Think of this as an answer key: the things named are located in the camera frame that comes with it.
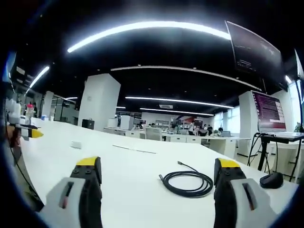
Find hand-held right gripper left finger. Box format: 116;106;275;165
45;156;103;228

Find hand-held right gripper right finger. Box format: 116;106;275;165
213;158;279;228

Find black Type-C cable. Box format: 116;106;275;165
158;161;214;199

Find white desk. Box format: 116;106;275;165
14;116;300;228

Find bottle with red cap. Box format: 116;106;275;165
25;103;34;125

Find black computer mouse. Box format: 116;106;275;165
259;172;285;190

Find short ceiling light strip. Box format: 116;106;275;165
24;66;51;95

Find black box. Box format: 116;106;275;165
81;119;95;130

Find thin metal strip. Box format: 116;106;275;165
112;144;157;155

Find open laptop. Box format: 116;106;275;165
250;90;304;143

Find straight ceiling light strip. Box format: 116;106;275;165
124;95;235;109

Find monitor with bright edge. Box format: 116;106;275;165
294;48;304;103

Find large dark monitor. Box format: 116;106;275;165
225;20;289;91

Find long curved ceiling light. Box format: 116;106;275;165
66;21;231;54

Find hanging black cables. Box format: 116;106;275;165
246;132;263;167

